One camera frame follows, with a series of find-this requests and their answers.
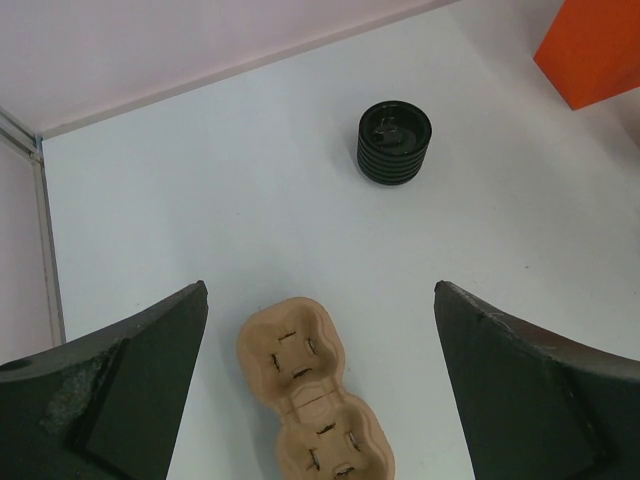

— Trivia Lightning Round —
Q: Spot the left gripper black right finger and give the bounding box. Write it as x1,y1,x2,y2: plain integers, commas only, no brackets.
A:
434,281,639,479

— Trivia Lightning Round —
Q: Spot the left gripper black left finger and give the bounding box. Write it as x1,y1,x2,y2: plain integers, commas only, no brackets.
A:
1,281,208,479

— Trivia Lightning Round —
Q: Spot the stack of black lids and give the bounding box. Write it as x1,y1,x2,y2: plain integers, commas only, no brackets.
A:
356,100,433,186

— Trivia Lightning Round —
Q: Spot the orange paper bag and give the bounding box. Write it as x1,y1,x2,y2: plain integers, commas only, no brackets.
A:
534,0,639,110

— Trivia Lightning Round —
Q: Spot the left brown cup carrier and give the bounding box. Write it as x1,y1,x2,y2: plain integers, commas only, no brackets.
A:
236,297,396,480

